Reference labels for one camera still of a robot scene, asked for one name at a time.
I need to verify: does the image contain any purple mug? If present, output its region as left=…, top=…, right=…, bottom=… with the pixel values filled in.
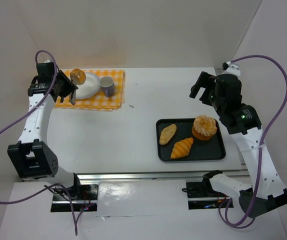
left=99, top=76, right=115, bottom=98

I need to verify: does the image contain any yellow checkered cloth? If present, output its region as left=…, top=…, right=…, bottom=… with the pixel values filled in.
left=54, top=68, right=126, bottom=111

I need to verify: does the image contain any aluminium rail front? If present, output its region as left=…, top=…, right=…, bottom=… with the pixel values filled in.
left=22, top=170, right=249, bottom=183

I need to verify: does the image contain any croissant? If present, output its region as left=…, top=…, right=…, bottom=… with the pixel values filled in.
left=170, top=137, right=194, bottom=160

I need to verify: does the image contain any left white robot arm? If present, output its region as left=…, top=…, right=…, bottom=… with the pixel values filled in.
left=7, top=60, right=81, bottom=197

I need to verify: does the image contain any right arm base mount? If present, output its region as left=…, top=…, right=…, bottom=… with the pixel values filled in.
left=181, top=182, right=230, bottom=210

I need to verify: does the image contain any black tray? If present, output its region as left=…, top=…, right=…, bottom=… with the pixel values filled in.
left=156, top=118, right=226, bottom=163

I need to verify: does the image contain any white paper plate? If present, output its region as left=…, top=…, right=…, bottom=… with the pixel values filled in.
left=75, top=72, right=101, bottom=100

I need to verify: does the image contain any ring donut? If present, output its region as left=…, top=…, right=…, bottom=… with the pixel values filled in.
left=70, top=68, right=87, bottom=85

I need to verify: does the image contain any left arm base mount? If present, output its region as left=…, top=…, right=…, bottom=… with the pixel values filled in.
left=50, top=183, right=99, bottom=213

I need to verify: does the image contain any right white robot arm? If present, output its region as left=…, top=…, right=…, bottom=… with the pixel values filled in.
left=189, top=71, right=287, bottom=219

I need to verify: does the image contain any oblong bread roll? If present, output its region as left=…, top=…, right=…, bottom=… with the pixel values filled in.
left=159, top=124, right=177, bottom=146

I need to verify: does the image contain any sugared round pastry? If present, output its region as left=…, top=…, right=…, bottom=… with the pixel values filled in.
left=192, top=115, right=218, bottom=141

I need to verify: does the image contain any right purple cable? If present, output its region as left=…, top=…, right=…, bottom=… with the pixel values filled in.
left=218, top=54, right=287, bottom=230

